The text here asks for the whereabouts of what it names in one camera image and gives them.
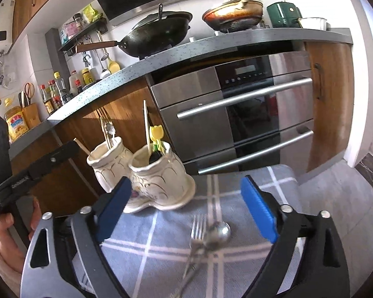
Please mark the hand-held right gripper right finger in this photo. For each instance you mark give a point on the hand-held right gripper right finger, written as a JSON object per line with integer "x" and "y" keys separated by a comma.
{"x": 258, "y": 208}

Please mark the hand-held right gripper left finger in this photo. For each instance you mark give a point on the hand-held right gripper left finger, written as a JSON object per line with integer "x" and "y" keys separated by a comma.
{"x": 112, "y": 211}

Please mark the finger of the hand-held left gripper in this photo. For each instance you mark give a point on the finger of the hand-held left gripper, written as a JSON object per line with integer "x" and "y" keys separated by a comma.
{"x": 49, "y": 163}

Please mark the silver metal spoon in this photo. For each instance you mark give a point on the silver metal spoon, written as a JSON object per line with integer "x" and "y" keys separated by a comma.
{"x": 219, "y": 232}

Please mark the white floral ceramic utensil holder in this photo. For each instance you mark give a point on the white floral ceramic utensil holder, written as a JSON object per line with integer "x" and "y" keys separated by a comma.
{"x": 161, "y": 177}

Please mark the silver metal fork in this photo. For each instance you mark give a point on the silver metal fork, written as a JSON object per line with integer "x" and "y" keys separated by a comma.
{"x": 198, "y": 228}

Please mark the gold metal fork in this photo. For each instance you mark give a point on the gold metal fork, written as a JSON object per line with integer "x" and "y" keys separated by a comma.
{"x": 105, "y": 124}

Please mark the black plastic spoon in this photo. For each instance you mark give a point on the black plastic spoon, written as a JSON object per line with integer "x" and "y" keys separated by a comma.
{"x": 154, "y": 156}

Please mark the wooden chopstick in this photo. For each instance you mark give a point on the wooden chopstick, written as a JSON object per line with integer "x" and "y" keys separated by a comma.
{"x": 80, "y": 146}
{"x": 146, "y": 121}

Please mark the person's left hand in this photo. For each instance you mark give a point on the person's left hand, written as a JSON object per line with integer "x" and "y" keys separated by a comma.
{"x": 7, "y": 248}

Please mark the yellow cooking oil bottle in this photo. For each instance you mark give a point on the yellow cooking oil bottle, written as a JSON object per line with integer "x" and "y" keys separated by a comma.
{"x": 16, "y": 124}

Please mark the wooden knife block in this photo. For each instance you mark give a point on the wooden knife block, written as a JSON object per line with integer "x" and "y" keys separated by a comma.
{"x": 31, "y": 115}

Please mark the grey plaid tablecloth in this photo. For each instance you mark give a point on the grey plaid tablecloth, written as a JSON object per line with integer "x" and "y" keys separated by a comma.
{"x": 161, "y": 254}

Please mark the row of condiment bottles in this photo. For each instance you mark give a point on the row of condiment bottles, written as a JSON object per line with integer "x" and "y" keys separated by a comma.
{"x": 60, "y": 90}

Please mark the steel ladle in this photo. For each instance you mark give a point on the steel ladle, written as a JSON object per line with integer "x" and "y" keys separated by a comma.
{"x": 104, "y": 68}

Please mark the stainless steel built-in oven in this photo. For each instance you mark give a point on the stainless steel built-in oven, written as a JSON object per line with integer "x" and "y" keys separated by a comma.
{"x": 189, "y": 99}

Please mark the pink packet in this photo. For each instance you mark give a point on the pink packet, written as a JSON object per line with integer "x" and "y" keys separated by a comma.
{"x": 70, "y": 30}

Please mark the yellow-green snack packet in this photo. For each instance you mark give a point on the yellow-green snack packet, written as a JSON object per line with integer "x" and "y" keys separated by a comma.
{"x": 90, "y": 12}

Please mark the grey speckled kitchen countertop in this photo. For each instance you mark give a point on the grey speckled kitchen countertop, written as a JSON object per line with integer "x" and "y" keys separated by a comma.
{"x": 205, "y": 49}

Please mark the white pot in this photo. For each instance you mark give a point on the white pot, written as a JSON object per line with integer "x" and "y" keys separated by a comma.
{"x": 312, "y": 23}

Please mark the brown frying pan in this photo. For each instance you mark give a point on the brown frying pan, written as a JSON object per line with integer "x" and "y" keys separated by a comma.
{"x": 236, "y": 14}

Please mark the green kitchen appliance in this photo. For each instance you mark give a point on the green kitchen appliance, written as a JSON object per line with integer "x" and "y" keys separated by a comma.
{"x": 283, "y": 14}

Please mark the black wall shelf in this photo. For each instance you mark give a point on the black wall shelf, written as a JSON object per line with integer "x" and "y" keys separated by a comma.
{"x": 80, "y": 35}

